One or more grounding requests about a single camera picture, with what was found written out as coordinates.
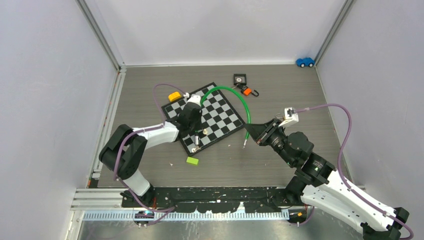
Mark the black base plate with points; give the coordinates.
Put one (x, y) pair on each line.
(217, 200)

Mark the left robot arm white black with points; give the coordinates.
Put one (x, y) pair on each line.
(124, 150)

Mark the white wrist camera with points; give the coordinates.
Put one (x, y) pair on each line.
(291, 117)
(193, 98)

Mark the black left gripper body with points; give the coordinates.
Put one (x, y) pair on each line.
(195, 125)

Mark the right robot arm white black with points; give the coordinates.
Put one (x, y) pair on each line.
(319, 184)

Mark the blue toy car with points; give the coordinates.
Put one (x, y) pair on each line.
(305, 62)

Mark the black white chessboard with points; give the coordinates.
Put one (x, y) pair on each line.
(219, 119)

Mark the brass padlock with steel shackle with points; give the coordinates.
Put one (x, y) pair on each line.
(280, 116)

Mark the orange black padlock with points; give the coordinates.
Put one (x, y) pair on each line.
(245, 90)

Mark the lime green block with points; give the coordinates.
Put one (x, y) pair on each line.
(192, 161)

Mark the aluminium frame rail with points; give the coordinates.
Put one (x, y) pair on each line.
(101, 204)

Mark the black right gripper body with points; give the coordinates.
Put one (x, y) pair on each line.
(272, 135)

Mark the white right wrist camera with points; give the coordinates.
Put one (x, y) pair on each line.
(291, 117)

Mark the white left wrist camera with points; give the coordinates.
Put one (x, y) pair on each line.
(193, 98)

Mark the yellow toy block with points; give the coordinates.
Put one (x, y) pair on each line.
(174, 96)

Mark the green cable lock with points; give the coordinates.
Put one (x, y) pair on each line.
(211, 89)

